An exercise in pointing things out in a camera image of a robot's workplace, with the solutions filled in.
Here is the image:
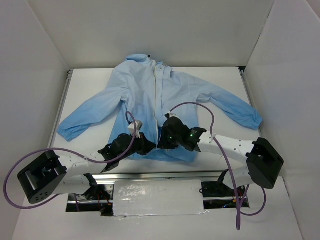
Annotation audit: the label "light blue zip jacket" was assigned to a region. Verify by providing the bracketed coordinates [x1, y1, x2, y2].
[57, 52, 264, 163]

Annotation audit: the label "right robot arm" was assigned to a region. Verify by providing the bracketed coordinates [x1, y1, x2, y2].
[158, 116, 284, 196]

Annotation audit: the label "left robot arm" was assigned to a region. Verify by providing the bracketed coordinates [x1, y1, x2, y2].
[17, 133, 156, 204]

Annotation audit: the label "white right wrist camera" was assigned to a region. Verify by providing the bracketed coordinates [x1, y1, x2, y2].
[165, 112, 179, 120]

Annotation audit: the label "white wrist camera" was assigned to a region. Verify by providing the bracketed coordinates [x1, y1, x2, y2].
[127, 120, 143, 139]
[165, 112, 179, 120]

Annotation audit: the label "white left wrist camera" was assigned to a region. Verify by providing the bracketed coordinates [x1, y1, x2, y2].
[127, 120, 143, 139]

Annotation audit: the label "aluminium rail frame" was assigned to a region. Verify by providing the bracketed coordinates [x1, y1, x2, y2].
[50, 66, 267, 217]

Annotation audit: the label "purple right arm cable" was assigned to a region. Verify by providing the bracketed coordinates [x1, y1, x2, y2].
[166, 102, 267, 231]

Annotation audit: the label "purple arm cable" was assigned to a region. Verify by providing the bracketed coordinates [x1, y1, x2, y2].
[3, 111, 141, 210]
[166, 102, 267, 231]

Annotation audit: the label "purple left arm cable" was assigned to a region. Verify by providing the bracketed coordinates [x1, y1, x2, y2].
[3, 111, 141, 210]

